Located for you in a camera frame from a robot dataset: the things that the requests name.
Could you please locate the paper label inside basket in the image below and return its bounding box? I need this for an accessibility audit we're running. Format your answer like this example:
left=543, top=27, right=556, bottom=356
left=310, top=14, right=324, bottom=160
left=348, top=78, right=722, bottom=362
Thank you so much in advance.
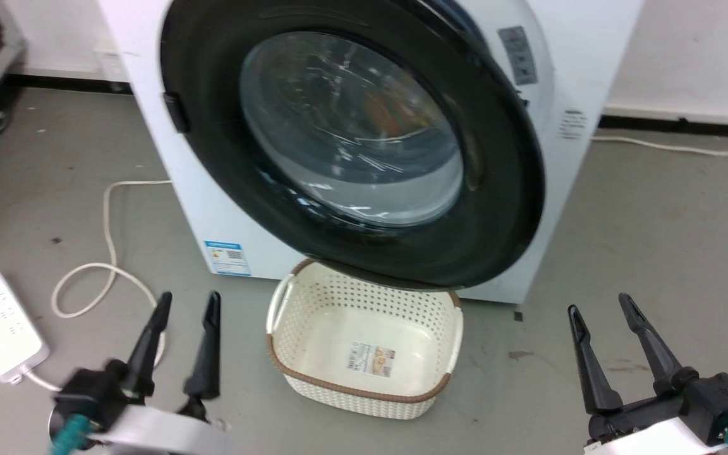
left=346, top=341, right=396, bottom=378

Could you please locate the thin white floor cable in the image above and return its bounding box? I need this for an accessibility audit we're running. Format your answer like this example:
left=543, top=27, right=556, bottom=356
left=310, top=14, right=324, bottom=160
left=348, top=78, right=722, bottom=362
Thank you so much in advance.
left=591, top=135, right=728, bottom=157

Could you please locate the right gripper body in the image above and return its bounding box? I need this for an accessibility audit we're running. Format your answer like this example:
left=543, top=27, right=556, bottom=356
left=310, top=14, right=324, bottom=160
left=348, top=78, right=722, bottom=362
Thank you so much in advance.
left=584, top=372, right=728, bottom=455

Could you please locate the blue energy label sticker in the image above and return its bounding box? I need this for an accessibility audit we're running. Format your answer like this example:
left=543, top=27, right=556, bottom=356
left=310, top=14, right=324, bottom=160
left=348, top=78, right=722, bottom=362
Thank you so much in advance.
left=203, top=240, right=252, bottom=277

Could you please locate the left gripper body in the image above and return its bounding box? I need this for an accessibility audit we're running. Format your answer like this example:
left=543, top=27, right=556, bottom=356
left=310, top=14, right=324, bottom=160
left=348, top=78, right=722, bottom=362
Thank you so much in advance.
left=48, top=360, right=230, bottom=455

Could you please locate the white front-load washing machine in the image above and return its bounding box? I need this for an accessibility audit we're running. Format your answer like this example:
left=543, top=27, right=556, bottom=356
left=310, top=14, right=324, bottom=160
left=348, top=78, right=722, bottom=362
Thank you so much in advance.
left=97, top=0, right=646, bottom=305

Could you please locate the black round washer door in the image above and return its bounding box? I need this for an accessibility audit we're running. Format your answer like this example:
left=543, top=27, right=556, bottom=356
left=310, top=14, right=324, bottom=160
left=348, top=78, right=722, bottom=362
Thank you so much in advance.
left=159, top=0, right=547, bottom=291

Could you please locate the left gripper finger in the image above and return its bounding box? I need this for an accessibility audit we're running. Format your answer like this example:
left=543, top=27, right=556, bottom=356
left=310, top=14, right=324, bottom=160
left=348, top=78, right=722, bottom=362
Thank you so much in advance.
left=121, top=291, right=173, bottom=399
left=184, top=291, right=222, bottom=401

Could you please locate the white power strip cable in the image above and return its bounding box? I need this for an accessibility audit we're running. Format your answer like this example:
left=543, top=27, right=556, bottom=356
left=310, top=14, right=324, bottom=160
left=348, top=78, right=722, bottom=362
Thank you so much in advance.
left=23, top=180, right=172, bottom=392

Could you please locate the cream perforated laundry basket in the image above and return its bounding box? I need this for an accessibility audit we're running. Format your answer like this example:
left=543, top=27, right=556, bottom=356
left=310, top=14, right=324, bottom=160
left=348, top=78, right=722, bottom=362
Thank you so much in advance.
left=265, top=258, right=464, bottom=421

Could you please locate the grey instruction sticker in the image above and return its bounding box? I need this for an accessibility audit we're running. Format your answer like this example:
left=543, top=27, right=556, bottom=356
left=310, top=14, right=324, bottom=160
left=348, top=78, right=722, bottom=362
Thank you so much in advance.
left=498, top=25, right=538, bottom=86

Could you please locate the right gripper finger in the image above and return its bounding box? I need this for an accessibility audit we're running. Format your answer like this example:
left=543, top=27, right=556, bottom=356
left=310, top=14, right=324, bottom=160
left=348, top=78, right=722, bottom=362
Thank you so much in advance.
left=619, top=293, right=700, bottom=399
left=567, top=305, right=625, bottom=416

